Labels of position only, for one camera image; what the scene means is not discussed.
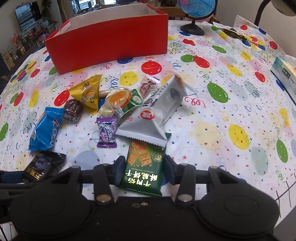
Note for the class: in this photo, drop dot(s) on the flat screen television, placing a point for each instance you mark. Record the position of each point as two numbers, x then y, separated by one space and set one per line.
27 15

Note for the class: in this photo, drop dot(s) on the red cardboard box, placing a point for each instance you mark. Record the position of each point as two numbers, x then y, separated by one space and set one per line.
108 46

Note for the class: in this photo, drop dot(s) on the brown wrapped candy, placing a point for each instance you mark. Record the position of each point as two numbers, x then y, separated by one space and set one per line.
72 111

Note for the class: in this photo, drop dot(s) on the balloon printed tablecloth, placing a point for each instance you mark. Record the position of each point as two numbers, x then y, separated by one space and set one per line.
231 115

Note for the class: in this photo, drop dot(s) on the wooden chair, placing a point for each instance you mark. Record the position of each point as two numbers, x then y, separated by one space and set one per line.
174 12

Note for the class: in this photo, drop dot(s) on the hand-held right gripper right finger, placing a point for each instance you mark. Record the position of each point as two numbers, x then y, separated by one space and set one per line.
170 171

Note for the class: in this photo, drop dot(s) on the blue snack packet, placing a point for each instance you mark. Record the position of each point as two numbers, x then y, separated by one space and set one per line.
46 129

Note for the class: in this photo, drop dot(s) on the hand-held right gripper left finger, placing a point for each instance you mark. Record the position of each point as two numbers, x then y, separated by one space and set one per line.
120 170

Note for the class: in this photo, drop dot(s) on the green cracker packet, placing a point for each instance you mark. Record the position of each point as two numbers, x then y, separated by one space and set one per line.
143 169

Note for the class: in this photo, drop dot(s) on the tissue box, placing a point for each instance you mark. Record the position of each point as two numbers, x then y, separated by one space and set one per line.
285 73

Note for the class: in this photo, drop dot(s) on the purple wrapped candy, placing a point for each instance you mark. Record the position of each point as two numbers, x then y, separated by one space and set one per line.
106 133

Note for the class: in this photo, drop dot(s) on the clear brown pastry packet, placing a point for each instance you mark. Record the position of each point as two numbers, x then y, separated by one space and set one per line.
148 85

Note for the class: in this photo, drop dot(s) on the blue globe on black stand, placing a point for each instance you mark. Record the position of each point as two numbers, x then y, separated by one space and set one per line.
196 7

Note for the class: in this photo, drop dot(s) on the gold dark crumpled wrapper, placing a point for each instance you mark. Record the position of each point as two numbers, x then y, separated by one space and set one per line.
231 32

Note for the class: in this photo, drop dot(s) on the black snack packet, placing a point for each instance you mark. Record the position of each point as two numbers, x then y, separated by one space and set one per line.
42 165

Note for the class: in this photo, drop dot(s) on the silver chips packet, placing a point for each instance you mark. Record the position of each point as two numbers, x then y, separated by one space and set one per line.
150 115

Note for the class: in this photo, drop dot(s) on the yellow triangular snack packet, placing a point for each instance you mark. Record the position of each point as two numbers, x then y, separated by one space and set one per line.
89 95

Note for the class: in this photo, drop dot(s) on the black desk lamp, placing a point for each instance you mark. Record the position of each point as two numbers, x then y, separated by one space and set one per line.
283 5

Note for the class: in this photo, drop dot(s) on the green orange egg snack packet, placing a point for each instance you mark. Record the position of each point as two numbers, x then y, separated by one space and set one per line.
116 102

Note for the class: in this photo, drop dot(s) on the beige sausage stick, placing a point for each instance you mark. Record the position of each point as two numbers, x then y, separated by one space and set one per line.
104 93

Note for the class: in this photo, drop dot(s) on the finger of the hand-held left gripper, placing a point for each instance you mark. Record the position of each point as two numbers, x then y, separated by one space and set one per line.
11 177

